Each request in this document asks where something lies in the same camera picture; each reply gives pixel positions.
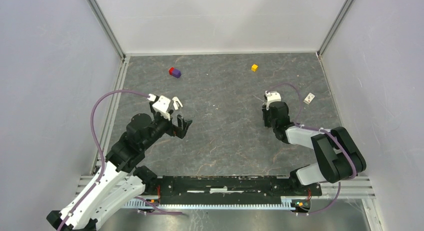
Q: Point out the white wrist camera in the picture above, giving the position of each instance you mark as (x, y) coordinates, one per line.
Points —
(161, 104)
(271, 97)

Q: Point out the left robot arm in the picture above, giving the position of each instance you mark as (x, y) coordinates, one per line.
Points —
(121, 180)

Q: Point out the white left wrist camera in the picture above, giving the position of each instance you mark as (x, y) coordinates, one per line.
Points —
(161, 104)

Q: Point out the yellow cube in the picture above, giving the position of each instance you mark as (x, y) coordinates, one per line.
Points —
(254, 67)

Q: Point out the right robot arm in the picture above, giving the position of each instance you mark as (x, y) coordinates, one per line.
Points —
(337, 155)

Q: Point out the red and purple block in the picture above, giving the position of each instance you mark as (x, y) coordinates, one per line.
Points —
(176, 73)

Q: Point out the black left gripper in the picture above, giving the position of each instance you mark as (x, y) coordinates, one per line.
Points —
(183, 124)

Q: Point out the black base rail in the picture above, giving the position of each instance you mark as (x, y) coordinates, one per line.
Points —
(228, 190)

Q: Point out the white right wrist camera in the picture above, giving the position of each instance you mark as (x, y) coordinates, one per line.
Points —
(271, 97)

